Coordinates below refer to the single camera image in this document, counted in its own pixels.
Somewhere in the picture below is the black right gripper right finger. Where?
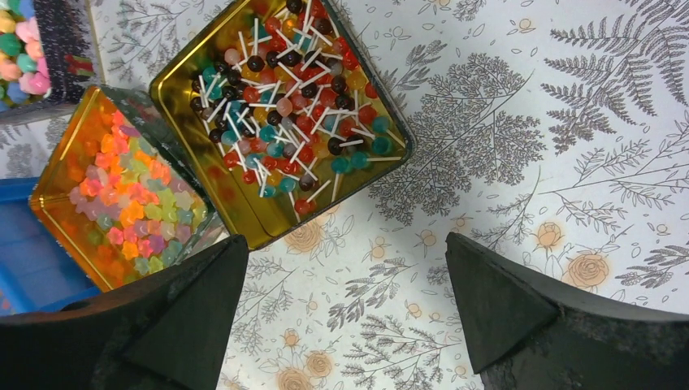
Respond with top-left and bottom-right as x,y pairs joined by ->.
446,233 -> 688,389

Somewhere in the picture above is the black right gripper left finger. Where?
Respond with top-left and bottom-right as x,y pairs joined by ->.
1,235 -> 249,389

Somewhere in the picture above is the blue plastic bin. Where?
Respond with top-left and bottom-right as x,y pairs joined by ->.
1,177 -> 101,316

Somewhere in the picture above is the gold tin with gummy candies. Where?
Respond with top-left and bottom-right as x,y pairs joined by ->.
28,85 -> 224,292

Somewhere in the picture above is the dark tin with pastel candies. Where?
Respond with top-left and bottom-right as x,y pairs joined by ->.
1,0 -> 102,125

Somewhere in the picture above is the floral patterned table mat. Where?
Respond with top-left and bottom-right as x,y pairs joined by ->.
0,0 -> 689,390

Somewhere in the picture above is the gold tin with lollipops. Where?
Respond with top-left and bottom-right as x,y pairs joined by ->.
149,1 -> 413,249

